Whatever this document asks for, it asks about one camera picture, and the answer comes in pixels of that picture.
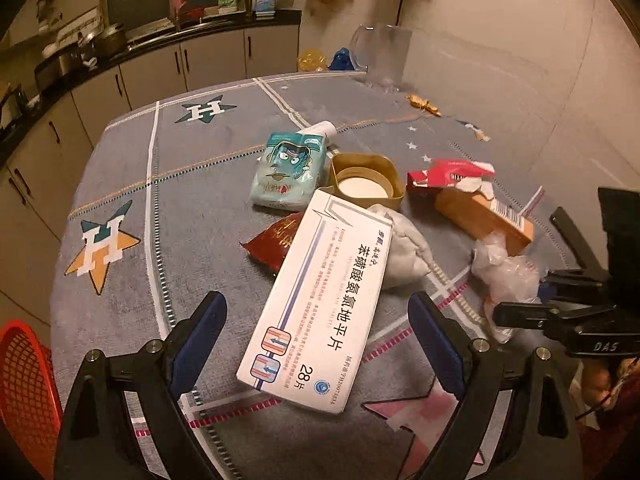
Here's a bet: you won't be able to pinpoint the yellow square bowl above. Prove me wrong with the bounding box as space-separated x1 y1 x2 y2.
320 152 407 213

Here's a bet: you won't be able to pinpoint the white cloth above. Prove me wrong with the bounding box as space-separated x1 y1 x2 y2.
367 204 432 291

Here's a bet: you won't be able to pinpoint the red plastic basket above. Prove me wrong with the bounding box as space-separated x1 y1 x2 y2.
0 320 65 480

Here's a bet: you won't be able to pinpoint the white medicine box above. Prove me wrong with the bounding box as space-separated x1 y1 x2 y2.
236 187 396 416

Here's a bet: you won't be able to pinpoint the blue plastic bag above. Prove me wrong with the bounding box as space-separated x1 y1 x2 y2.
328 47 357 72

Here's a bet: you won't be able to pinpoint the clear zip bag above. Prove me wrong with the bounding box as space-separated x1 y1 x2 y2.
517 186 546 219

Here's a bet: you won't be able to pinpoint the grey star print tablecloth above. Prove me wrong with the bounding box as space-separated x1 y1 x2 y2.
50 71 583 480

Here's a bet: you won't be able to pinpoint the beige lower kitchen cabinets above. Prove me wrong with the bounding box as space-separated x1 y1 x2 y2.
0 24 302 321

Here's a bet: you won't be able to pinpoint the red sauce packet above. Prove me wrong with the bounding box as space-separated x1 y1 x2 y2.
240 211 307 277

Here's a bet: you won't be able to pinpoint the orange cardboard box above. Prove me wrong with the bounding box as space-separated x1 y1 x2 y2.
434 184 535 257

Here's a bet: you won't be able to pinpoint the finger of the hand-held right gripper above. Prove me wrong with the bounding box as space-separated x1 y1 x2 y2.
492 269 617 332
549 206 604 275

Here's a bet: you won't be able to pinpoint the clear plastic wrap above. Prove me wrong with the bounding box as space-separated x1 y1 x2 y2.
470 232 549 346

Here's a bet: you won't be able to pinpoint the person's right hand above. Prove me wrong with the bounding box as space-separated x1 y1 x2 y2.
580 355 640 413

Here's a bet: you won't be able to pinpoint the yellow plastic bag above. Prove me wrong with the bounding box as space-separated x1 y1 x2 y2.
297 47 331 74

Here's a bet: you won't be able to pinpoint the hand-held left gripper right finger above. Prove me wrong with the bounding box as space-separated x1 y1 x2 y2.
407 291 583 480

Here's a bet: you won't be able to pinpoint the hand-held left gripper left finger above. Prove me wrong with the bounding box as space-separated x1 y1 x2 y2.
54 290 228 480

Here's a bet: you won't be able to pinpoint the small torn wrapper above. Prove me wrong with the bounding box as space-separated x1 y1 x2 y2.
457 120 491 142

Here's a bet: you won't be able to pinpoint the steel rice cooker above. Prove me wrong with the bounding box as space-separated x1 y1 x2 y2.
34 47 84 92

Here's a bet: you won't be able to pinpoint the gold candy wrapper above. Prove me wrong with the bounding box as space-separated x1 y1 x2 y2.
406 94 442 117

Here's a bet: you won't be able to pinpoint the clear plastic pitcher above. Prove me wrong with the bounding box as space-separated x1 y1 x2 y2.
348 24 413 92

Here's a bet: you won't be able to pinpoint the teal cartoon drink pouch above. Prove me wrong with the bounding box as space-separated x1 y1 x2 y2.
249 121 339 212

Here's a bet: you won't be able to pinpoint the metal cooking pot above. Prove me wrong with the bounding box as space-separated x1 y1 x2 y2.
95 22 129 59

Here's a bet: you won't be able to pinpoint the black kitchen countertop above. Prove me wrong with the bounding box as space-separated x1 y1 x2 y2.
0 9 303 168

